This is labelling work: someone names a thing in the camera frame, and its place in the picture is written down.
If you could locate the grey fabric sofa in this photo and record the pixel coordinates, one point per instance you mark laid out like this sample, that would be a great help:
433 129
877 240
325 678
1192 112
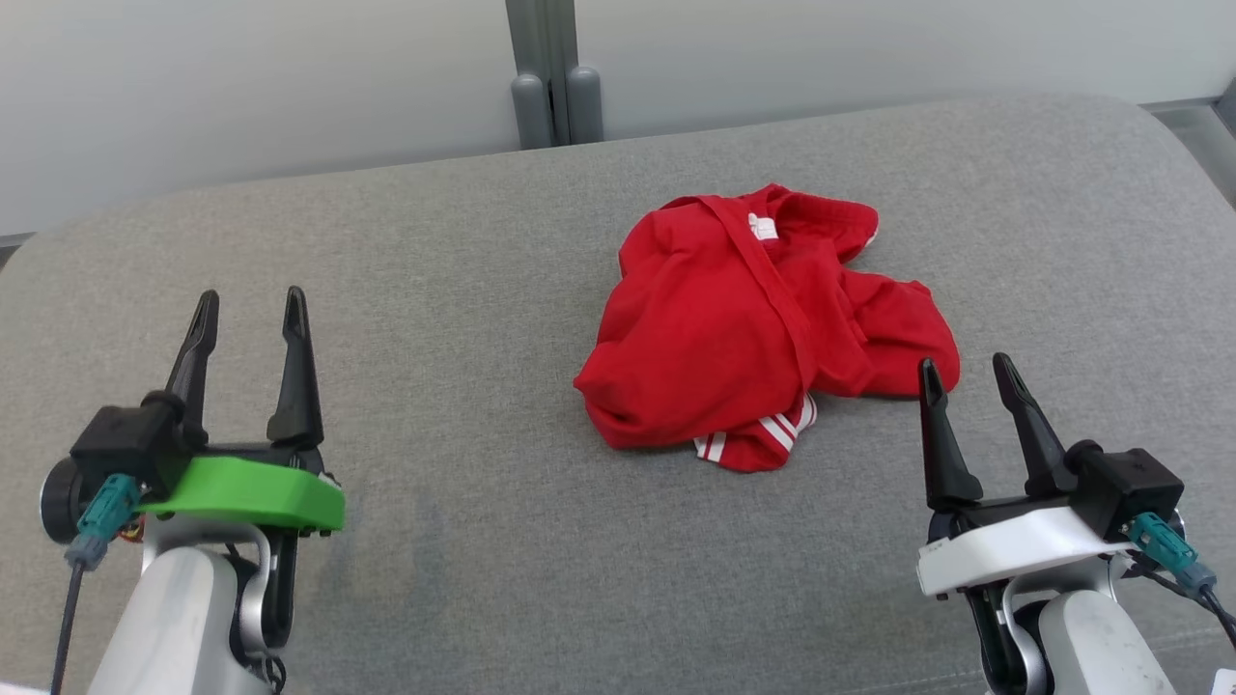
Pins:
483 290

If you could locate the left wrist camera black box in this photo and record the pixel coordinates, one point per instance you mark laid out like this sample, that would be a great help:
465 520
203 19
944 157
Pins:
126 439

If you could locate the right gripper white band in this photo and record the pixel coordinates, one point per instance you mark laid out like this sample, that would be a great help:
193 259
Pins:
1014 550

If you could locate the red jersey with white trim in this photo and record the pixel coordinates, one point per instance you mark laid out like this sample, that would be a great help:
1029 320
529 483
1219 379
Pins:
695 328

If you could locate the grey cylinder post foot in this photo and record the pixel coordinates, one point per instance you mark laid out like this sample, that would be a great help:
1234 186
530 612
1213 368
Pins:
585 104
531 111

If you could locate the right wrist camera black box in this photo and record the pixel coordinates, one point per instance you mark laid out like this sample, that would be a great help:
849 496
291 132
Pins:
1130 487

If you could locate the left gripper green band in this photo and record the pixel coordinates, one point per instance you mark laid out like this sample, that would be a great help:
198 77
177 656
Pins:
251 492

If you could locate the grey partition post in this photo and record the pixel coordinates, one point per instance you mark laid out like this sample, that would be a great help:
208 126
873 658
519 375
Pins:
541 39

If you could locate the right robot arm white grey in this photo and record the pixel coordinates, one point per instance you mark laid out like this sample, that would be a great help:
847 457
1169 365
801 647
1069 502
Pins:
1101 647

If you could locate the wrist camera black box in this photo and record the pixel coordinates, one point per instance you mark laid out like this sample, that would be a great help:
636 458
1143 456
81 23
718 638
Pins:
126 439
1130 487

